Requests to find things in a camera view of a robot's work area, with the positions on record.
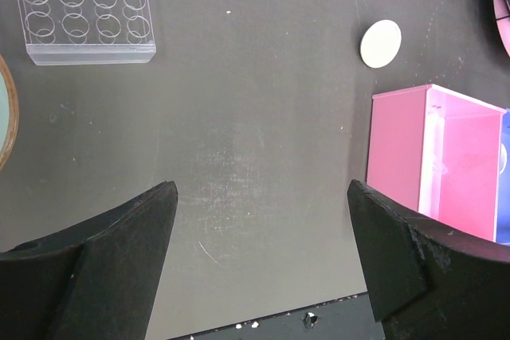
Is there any white crucible lid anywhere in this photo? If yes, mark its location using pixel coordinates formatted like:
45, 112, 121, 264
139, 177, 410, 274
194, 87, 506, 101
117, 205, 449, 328
359, 19, 402, 68

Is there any clear test tube rack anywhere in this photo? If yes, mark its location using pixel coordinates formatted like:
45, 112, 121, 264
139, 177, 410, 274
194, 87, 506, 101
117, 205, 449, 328
18, 0, 156, 66

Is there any pink plastic bin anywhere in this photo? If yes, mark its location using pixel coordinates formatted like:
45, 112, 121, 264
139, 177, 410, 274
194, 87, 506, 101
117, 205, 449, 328
367, 84, 506, 241

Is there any blue plastic bin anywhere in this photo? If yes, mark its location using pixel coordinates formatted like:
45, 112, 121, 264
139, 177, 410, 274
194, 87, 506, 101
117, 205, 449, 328
496, 110, 510, 246

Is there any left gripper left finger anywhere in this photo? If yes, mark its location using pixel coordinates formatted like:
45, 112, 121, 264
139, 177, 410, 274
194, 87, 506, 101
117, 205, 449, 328
1, 182, 178, 339

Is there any light green plate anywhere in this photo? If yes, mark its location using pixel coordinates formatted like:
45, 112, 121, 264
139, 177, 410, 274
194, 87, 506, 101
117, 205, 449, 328
0, 57, 20, 168

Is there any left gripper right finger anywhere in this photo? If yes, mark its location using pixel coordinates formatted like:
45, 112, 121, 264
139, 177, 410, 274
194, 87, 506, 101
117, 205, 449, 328
347, 180, 509, 339

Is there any pink plate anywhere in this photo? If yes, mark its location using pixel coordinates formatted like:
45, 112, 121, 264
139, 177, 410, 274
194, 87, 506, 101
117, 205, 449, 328
492, 0, 510, 54

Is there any clear plastic pipette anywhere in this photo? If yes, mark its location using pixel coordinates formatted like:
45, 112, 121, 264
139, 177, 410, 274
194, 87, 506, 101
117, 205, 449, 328
429, 115, 448, 175

